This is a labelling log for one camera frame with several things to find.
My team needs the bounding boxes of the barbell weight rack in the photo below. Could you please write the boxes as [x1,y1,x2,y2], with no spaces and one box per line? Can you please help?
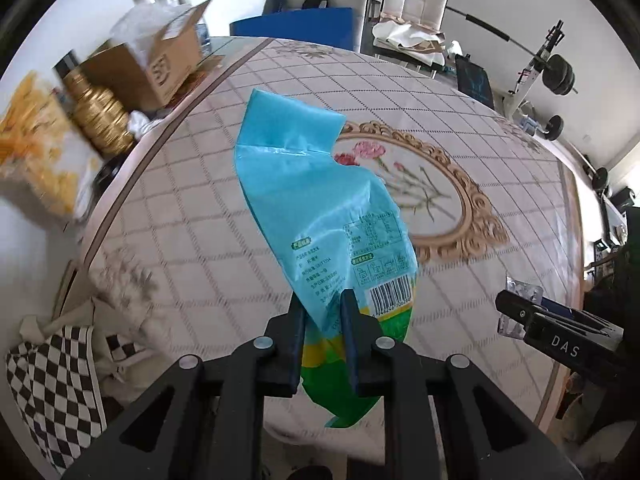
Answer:
[446,4,578,142]

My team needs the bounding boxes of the blue green snack bag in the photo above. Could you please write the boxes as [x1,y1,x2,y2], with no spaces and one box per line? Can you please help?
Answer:
[234,89,418,428]

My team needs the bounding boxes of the blue storage box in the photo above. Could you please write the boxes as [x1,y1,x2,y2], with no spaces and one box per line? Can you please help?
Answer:
[229,8,356,51]

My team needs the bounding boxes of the gold stacked vase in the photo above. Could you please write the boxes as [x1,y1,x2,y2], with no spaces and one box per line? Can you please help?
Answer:
[63,67,134,158]

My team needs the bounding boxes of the checkered black white cloth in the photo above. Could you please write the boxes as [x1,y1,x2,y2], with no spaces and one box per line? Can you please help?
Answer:
[6,325,107,474]

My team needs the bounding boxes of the brown cardboard box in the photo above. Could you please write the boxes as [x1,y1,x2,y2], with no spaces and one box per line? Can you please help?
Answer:
[81,0,209,112]

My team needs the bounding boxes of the DHA pure milk carton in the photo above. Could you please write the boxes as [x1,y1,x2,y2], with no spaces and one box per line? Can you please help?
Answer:
[495,275,544,339]

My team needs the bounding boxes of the yellow flower bouquet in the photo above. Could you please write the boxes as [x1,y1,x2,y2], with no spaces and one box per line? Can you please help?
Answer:
[1,72,103,221]

